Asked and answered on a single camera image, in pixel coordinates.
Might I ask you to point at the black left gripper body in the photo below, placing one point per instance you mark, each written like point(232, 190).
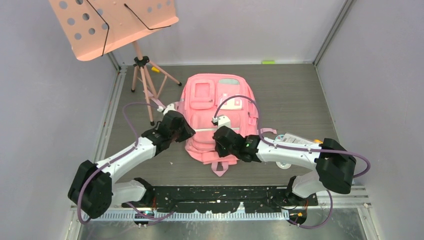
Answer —
point(183, 133)

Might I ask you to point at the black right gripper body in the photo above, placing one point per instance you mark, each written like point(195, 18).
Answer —
point(223, 152)

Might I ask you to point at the pink student backpack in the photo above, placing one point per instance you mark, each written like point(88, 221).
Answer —
point(209, 101)

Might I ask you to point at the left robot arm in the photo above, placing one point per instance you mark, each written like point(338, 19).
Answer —
point(95, 189)

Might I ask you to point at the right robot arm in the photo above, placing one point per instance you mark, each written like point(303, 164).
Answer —
point(331, 166)

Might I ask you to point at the blue correction tape pack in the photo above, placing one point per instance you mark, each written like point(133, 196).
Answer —
point(283, 165)

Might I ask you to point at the white packaged toothbrush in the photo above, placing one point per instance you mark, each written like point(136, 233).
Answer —
point(294, 139)

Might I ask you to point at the pink music stand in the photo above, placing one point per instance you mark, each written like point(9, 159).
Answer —
point(97, 27)

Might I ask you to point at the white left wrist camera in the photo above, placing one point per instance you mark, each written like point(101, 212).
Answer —
point(168, 108)

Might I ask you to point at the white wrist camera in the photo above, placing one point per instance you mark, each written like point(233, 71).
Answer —
point(168, 108)
point(221, 121)

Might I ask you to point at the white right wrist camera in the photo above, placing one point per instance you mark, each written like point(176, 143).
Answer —
point(221, 121)

